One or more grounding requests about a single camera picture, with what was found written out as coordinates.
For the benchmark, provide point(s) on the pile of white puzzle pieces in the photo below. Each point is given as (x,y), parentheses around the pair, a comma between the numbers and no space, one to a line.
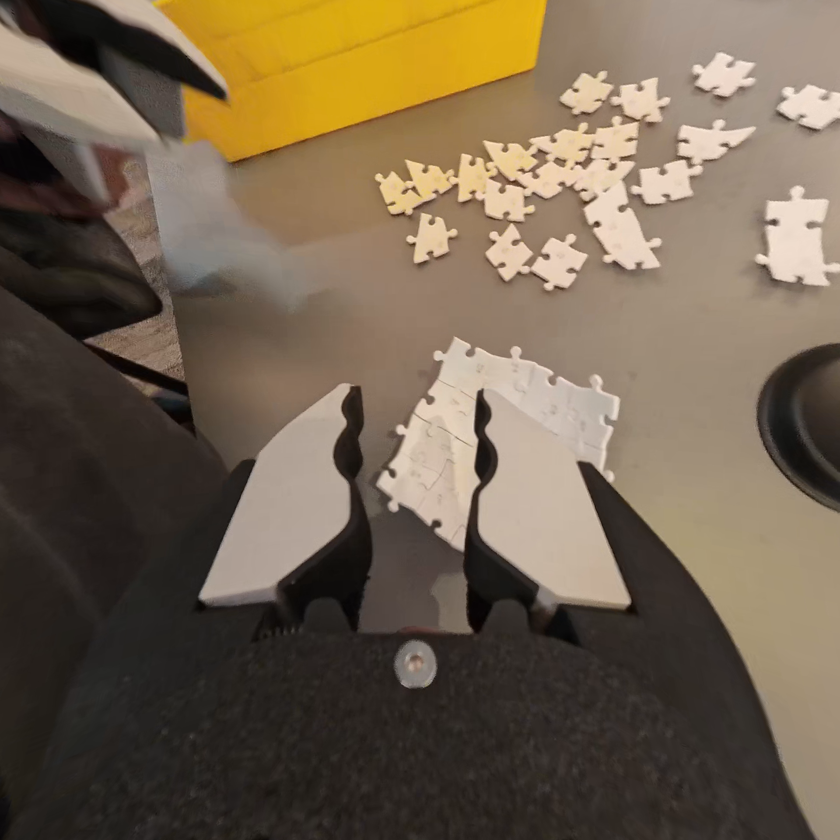
(558,164)

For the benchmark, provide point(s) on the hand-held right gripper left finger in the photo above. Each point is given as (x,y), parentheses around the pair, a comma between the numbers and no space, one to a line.
(289,512)

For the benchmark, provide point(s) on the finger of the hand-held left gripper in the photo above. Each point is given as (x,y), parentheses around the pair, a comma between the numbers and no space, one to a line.
(59,85)
(151,52)

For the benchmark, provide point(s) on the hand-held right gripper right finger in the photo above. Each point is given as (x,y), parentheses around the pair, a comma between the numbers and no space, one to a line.
(538,518)

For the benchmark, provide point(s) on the black office chair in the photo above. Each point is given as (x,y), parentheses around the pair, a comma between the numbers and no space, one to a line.
(65,275)

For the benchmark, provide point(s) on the person's dark trousers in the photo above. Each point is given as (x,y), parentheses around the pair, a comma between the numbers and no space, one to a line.
(79,525)

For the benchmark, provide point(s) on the black round puzzle stand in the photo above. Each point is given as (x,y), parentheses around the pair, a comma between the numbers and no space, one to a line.
(807,426)

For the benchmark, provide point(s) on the joined white puzzle strip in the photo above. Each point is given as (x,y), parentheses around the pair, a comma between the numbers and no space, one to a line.
(797,239)

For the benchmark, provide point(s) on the assembled curved puzzle ball section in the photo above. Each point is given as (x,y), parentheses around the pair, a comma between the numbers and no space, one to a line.
(564,407)

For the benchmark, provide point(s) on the yellow plastic bin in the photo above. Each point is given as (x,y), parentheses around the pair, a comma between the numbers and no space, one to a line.
(367,65)

